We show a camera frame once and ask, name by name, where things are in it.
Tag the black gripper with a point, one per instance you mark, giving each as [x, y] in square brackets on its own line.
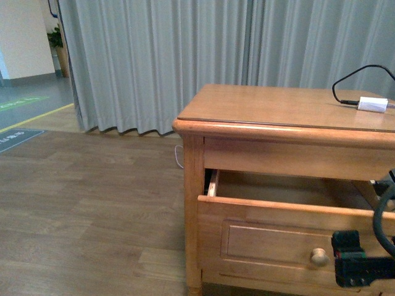
[352, 267]

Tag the round wooden drawer knob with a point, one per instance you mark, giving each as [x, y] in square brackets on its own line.
[318, 257]

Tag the wooden drawer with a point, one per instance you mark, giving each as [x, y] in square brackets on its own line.
[258, 231]

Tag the wooden nightstand cabinet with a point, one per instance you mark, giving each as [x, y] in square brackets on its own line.
[276, 131]

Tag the white USB charger plug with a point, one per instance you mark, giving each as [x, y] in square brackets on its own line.
[372, 104]

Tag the grey curtain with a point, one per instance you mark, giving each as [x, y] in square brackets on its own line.
[134, 65]

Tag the potted green plant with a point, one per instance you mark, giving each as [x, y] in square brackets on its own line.
[56, 42]

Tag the blue framed wall board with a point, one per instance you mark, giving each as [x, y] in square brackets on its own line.
[52, 4]

